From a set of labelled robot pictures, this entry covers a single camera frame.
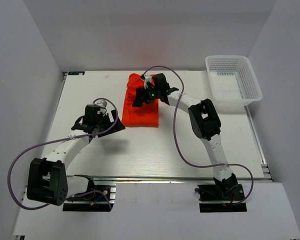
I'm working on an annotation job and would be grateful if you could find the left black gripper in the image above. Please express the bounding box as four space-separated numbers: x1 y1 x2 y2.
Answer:
95 109 125 138

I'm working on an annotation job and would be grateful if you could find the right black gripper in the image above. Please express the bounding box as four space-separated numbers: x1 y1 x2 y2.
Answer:
133 83 162 107

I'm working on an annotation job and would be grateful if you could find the orange t shirt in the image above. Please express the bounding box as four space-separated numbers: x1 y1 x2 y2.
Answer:
121 73 159 128

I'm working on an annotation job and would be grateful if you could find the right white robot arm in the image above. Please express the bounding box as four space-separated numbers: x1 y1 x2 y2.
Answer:
132 73 238 200

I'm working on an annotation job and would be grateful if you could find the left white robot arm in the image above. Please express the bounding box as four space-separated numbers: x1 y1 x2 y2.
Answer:
26 100 125 206

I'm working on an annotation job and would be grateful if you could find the blue label sticker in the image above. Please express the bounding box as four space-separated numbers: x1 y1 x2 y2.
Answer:
67 71 85 76

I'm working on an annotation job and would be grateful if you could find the white plastic mesh basket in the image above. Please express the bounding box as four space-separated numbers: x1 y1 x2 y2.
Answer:
205 55 263 108

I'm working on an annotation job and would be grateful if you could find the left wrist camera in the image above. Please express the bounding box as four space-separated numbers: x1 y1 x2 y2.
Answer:
93 99 108 109

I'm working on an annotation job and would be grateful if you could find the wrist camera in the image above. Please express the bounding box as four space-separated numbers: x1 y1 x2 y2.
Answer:
93 99 108 109
140 73 152 89

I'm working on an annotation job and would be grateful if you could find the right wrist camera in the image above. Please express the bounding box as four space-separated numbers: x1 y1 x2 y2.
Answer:
140 73 152 89

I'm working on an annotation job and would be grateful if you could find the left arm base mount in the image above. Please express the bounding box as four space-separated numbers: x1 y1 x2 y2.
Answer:
62 175 116 213

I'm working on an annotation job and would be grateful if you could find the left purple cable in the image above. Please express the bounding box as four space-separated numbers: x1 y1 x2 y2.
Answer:
7 97 121 211

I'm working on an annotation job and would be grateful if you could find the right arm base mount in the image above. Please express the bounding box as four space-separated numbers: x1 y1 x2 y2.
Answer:
194 184 247 213

